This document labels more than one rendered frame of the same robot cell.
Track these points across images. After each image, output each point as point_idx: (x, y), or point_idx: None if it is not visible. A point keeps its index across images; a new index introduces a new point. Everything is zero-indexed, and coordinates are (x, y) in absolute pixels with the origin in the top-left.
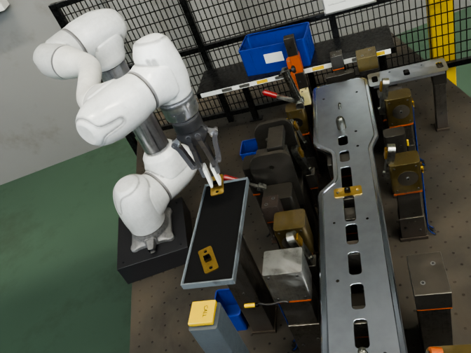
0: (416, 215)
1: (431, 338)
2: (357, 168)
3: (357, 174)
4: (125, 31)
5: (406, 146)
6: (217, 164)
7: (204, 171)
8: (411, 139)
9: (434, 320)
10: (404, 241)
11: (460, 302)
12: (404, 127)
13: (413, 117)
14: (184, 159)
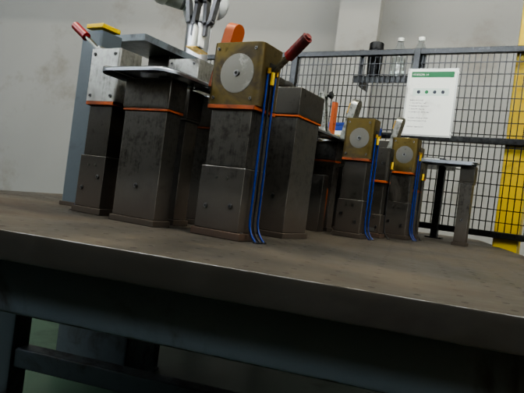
0: (356, 198)
1: (269, 175)
2: (324, 135)
3: (320, 133)
4: (223, 8)
5: (390, 169)
6: (207, 29)
7: (193, 26)
8: (406, 195)
9: (279, 139)
10: (334, 235)
11: (338, 242)
12: (404, 176)
13: (416, 170)
14: (186, 8)
